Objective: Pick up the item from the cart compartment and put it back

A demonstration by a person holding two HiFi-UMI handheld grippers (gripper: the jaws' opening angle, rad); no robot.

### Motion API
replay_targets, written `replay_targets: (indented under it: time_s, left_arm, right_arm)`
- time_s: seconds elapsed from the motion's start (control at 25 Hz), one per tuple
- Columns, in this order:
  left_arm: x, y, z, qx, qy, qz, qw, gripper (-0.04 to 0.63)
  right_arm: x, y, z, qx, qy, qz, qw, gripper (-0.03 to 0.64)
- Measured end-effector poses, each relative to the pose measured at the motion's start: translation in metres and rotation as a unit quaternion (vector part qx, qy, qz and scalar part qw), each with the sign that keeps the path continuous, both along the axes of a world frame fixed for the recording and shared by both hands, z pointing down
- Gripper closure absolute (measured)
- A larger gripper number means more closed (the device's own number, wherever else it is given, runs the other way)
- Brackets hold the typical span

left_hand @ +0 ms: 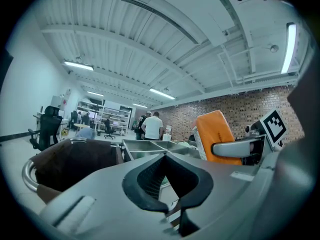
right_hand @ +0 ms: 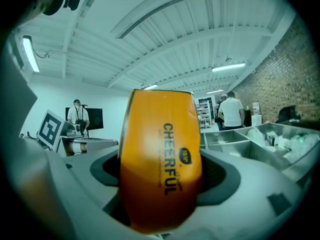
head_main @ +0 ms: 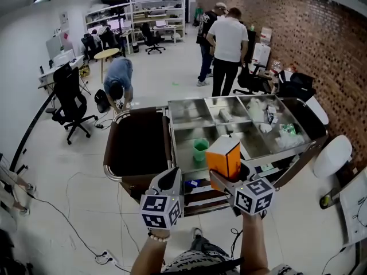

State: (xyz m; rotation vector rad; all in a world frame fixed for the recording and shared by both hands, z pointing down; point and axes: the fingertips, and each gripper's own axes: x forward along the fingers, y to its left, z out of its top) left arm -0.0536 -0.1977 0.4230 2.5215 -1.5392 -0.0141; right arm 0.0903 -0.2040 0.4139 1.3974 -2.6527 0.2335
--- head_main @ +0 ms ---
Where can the green clear plastic wrapper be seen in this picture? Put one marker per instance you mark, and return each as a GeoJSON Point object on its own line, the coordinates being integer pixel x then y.
{"type": "Point", "coordinates": [288, 129]}

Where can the black holder with yellow ball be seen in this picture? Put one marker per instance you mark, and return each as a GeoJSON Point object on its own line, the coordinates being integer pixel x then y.
{"type": "Point", "coordinates": [327, 200]}

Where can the round wooden table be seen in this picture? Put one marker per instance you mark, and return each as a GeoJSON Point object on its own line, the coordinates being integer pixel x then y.
{"type": "Point", "coordinates": [106, 53]}

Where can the person's grey trousers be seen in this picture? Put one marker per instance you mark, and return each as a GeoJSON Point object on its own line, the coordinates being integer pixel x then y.
{"type": "Point", "coordinates": [203, 245]}

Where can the black floor backpack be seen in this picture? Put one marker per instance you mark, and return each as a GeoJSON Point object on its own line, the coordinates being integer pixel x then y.
{"type": "Point", "coordinates": [101, 102]}

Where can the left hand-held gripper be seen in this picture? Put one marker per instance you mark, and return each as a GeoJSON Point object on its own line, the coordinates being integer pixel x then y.
{"type": "Point", "coordinates": [156, 211]}

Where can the white desk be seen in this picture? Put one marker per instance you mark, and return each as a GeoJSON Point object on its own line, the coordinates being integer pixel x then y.
{"type": "Point", "coordinates": [47, 74]}

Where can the white plastic bag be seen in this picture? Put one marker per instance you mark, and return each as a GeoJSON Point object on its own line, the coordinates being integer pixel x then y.
{"type": "Point", "coordinates": [256, 109]}

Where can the green hanging garment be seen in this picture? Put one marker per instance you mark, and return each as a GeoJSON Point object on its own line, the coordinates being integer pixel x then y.
{"type": "Point", "coordinates": [199, 16]}

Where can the white printer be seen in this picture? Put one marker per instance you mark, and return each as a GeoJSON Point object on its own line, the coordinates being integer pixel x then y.
{"type": "Point", "coordinates": [64, 58]}

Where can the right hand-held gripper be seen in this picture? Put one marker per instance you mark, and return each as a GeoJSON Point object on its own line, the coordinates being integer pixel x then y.
{"type": "Point", "coordinates": [253, 196]}

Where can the green plastic cup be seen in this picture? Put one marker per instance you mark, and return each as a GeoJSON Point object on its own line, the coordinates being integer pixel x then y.
{"type": "Point", "coordinates": [200, 152]}

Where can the white green packet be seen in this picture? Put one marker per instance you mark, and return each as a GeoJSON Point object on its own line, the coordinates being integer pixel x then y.
{"type": "Point", "coordinates": [266, 168]}

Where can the blue packet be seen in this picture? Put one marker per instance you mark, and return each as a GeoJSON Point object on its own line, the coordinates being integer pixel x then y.
{"type": "Point", "coordinates": [192, 183]}

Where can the yellow crate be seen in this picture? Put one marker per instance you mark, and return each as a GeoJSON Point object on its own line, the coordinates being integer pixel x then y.
{"type": "Point", "coordinates": [84, 72]}

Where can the person's shoe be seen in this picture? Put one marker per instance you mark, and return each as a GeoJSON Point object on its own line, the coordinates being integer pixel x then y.
{"type": "Point", "coordinates": [197, 232]}

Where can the person's left forearm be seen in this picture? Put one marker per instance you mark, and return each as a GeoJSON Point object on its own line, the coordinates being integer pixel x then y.
{"type": "Point", "coordinates": [149, 256]}

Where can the white side table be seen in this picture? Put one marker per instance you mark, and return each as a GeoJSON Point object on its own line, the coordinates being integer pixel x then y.
{"type": "Point", "coordinates": [355, 211]}

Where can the white shelving unit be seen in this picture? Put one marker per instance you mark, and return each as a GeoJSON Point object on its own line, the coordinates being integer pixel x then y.
{"type": "Point", "coordinates": [149, 11]}

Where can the person's printed white shirt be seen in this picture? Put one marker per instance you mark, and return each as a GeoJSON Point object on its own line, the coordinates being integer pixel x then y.
{"type": "Point", "coordinates": [195, 263]}

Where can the clear plastic bag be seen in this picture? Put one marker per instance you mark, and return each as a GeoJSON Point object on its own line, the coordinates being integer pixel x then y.
{"type": "Point", "coordinates": [289, 141]}

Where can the white power strip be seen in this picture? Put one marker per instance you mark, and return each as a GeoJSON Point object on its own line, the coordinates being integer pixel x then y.
{"type": "Point", "coordinates": [110, 258]}

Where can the orange box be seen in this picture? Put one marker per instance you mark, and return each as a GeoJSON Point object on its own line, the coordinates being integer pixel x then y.
{"type": "Point", "coordinates": [218, 162]}

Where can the white cardboard box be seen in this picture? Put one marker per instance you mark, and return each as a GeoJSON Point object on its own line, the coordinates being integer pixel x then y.
{"type": "Point", "coordinates": [261, 54]}

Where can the white partition panel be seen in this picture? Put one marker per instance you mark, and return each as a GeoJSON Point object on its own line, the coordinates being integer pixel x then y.
{"type": "Point", "coordinates": [53, 47]}

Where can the dark brown laundry bag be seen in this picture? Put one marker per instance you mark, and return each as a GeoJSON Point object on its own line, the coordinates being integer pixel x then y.
{"type": "Point", "coordinates": [137, 142]}

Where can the white plastic packet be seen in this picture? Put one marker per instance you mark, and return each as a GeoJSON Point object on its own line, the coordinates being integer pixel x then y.
{"type": "Point", "coordinates": [265, 127]}

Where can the black office chair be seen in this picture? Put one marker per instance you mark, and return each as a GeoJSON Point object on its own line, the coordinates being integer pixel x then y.
{"type": "Point", "coordinates": [147, 34]}
{"type": "Point", "coordinates": [68, 96]}
{"type": "Point", "coordinates": [298, 84]}
{"type": "Point", "coordinates": [246, 79]}
{"type": "Point", "coordinates": [87, 43]}

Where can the stainless steel compartment cart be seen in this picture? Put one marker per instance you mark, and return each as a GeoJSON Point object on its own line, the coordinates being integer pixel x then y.
{"type": "Point", "coordinates": [195, 116]}

